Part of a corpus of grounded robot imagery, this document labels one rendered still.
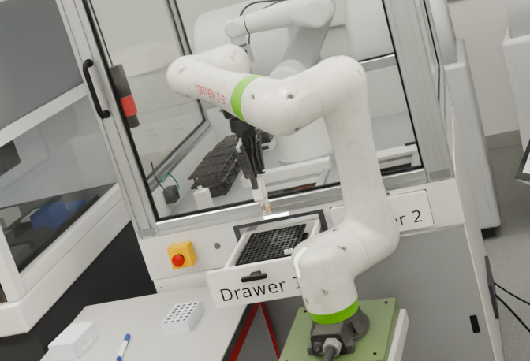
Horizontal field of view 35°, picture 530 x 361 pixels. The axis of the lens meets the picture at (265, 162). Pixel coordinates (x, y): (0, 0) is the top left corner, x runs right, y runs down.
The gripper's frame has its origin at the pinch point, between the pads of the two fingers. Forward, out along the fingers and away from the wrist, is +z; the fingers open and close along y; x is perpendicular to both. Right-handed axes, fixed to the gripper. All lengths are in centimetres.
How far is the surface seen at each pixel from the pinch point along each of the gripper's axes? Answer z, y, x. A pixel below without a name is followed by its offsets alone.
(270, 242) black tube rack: 19.9, -11.9, -6.6
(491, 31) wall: 1, -347, 2
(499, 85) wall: 36, -350, 1
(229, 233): 18.4, -19.5, -24.2
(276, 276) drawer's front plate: 22.9, 8.6, 3.9
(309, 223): 19.6, -26.5, 0.2
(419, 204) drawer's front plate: 18.1, -30.5, 34.6
